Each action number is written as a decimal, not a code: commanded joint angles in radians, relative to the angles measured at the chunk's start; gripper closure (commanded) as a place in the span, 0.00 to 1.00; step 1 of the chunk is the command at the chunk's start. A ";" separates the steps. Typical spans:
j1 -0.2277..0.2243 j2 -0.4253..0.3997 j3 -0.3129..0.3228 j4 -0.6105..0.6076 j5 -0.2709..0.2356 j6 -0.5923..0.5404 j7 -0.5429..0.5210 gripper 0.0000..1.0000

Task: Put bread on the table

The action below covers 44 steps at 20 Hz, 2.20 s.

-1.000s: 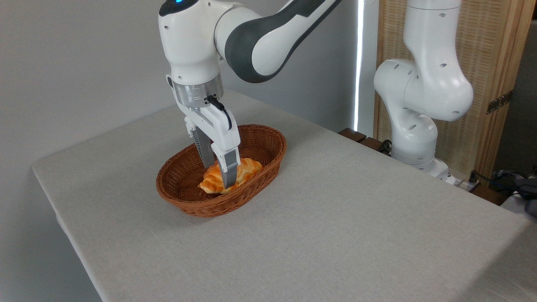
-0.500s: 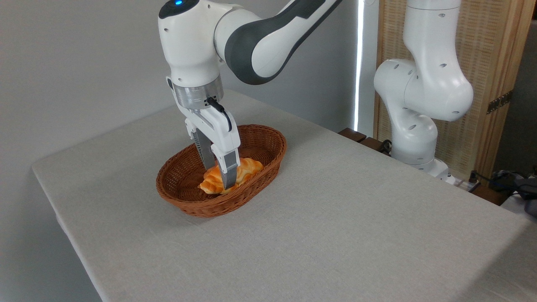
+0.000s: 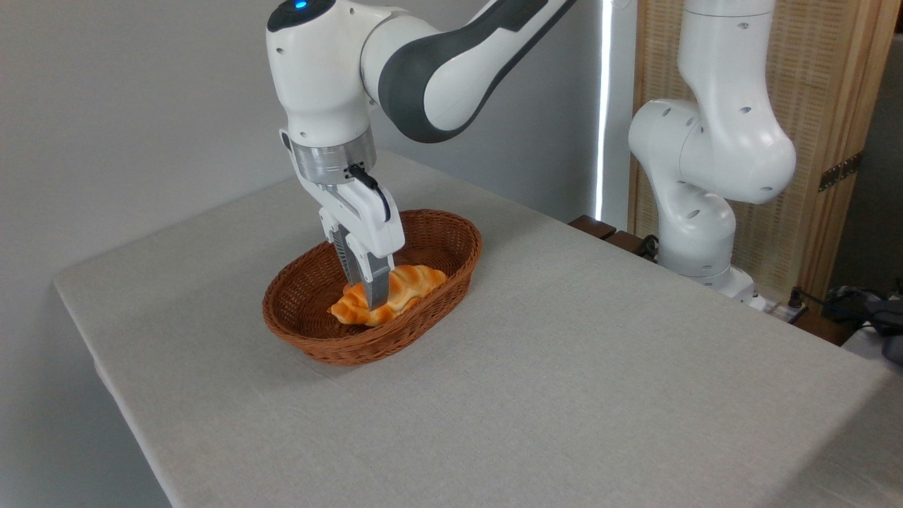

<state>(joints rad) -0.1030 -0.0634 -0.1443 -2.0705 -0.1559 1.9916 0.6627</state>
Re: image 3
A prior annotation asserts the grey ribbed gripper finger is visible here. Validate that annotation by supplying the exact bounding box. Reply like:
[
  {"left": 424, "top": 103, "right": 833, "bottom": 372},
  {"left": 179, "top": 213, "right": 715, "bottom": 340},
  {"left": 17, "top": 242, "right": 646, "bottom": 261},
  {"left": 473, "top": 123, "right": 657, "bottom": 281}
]
[
  {"left": 345, "top": 236, "right": 393, "bottom": 310},
  {"left": 320, "top": 210, "right": 359, "bottom": 284}
]

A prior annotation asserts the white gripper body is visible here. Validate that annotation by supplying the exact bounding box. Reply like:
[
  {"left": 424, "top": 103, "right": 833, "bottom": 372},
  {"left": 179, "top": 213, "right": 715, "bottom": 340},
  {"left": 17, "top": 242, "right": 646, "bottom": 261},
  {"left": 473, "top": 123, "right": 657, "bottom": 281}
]
[{"left": 281, "top": 131, "right": 406, "bottom": 259}]

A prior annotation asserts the long braided bread loaf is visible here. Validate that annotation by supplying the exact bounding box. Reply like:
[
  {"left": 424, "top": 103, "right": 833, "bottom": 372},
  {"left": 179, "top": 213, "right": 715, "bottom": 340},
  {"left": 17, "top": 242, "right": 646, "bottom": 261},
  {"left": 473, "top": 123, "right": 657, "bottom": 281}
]
[{"left": 327, "top": 265, "right": 449, "bottom": 327}]

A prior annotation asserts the brown wicker oval basket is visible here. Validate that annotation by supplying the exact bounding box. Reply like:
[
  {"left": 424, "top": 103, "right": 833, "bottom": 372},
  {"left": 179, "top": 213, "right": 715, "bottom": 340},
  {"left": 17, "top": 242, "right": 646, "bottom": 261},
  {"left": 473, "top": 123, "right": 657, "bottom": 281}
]
[{"left": 262, "top": 209, "right": 483, "bottom": 366}]

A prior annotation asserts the grey linen tablecloth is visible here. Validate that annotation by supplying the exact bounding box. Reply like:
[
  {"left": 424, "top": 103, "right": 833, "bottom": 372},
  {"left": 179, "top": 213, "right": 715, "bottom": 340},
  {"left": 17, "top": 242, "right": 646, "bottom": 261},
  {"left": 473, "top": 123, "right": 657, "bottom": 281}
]
[{"left": 53, "top": 150, "right": 903, "bottom": 508}]

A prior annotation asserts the dark brown wooden slat table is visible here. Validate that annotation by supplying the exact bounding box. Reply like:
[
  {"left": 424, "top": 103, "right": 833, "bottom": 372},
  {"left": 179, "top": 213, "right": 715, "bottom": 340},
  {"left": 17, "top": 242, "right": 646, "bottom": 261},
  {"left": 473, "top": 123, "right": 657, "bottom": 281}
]
[{"left": 568, "top": 214, "right": 856, "bottom": 346}]

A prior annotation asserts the bright vertical light strip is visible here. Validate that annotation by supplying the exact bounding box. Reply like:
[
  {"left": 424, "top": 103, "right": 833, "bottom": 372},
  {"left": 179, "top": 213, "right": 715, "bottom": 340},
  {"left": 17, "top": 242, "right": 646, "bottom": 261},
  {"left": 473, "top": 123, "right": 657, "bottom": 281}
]
[{"left": 595, "top": 0, "right": 613, "bottom": 221}]

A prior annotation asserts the white power strip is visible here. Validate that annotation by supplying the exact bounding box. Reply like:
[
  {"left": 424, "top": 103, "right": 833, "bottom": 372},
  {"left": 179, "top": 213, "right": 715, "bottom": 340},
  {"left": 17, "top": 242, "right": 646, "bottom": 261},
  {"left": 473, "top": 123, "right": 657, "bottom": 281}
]
[{"left": 746, "top": 293, "right": 809, "bottom": 326}]

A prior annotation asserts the dark metal screen hinge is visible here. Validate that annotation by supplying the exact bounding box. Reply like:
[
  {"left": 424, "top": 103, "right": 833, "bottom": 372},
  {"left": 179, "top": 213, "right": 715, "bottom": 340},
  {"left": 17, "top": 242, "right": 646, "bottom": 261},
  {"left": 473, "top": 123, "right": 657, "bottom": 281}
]
[{"left": 818, "top": 152, "right": 863, "bottom": 193}]

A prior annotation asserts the wooden rattan folding screen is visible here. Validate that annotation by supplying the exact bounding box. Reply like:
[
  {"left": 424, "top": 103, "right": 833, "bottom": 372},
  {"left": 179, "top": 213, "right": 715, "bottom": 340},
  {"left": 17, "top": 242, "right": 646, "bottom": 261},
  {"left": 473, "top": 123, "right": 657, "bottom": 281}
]
[{"left": 628, "top": 0, "right": 903, "bottom": 304}]

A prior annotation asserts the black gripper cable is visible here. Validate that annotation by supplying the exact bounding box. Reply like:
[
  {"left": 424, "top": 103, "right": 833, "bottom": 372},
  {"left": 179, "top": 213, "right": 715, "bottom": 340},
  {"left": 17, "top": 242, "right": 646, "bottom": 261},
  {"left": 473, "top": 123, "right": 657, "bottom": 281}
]
[{"left": 346, "top": 163, "right": 392, "bottom": 224}]

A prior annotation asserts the dark grey cable bundle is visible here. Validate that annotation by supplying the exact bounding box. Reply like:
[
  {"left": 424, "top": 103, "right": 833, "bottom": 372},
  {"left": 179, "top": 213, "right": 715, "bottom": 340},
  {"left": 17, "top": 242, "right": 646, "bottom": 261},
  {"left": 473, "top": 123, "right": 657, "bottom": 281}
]
[{"left": 804, "top": 281, "right": 903, "bottom": 365}]

